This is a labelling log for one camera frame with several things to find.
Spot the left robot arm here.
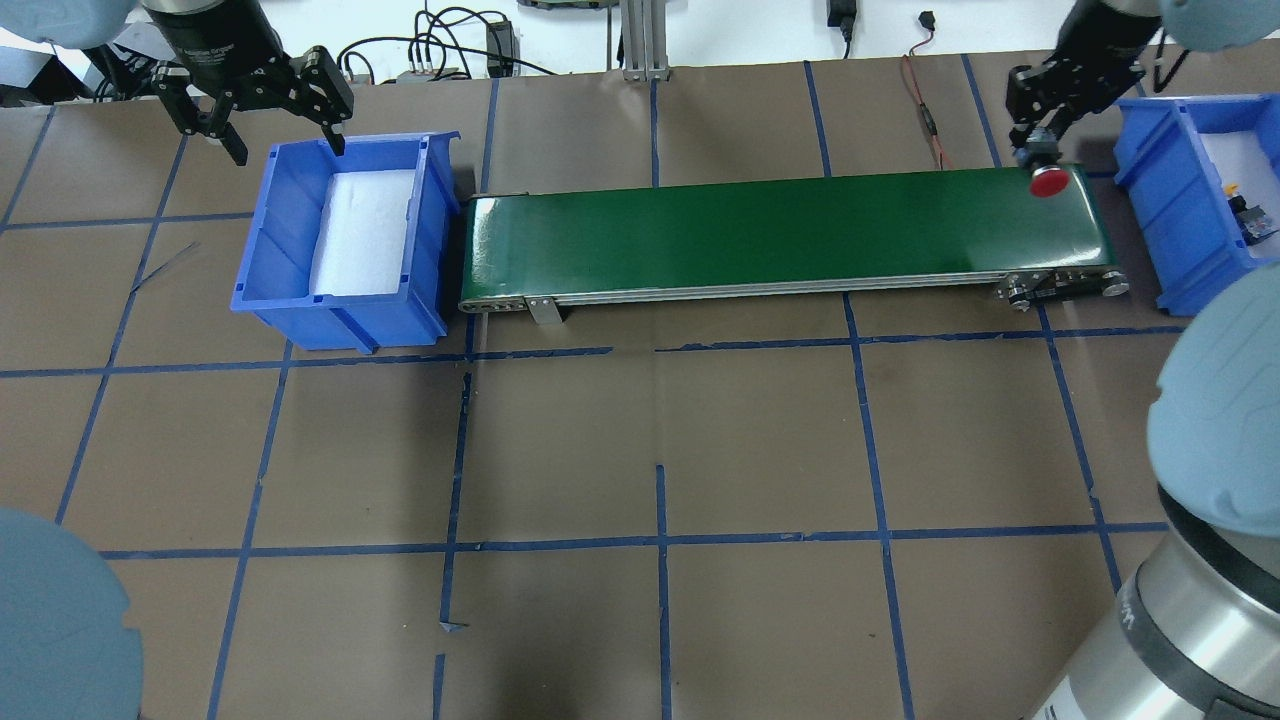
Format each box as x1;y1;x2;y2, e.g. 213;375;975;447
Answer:
1;1;355;719

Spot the yellow push button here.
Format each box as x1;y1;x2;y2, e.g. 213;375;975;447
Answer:
1222;183;1279;249

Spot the red black wire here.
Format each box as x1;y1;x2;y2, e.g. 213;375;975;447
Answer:
900;12;957;170

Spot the left bin white foam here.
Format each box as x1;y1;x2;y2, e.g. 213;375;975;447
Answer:
308;169;415;297

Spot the left blue bin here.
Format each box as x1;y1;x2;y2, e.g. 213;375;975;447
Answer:
230;131;460;354

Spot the red push button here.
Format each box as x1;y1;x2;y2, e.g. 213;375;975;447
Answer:
1018;138;1071;199

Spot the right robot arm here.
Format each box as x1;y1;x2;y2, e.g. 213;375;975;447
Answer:
1005;1;1279;719

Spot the black power adapter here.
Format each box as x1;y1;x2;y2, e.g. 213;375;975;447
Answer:
486;20;518;78

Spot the bin white foam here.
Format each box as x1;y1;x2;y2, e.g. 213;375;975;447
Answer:
308;169;415;297
1201;129;1279;261

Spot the green conveyor belt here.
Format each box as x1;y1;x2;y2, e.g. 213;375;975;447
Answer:
460;167;1130;323

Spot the right blue bin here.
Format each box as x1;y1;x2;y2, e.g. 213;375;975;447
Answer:
1114;94;1279;316

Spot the blue bin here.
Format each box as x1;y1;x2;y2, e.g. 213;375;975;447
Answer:
1114;94;1279;316
230;131;460;354

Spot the aluminium frame post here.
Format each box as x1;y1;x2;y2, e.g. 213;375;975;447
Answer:
620;0;671;82

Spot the right bin white foam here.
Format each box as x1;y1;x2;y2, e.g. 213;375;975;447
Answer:
1201;129;1279;261

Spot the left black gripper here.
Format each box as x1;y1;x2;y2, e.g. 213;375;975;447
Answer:
150;1;355;167

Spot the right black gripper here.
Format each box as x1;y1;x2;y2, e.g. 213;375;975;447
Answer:
1006;1;1161;161

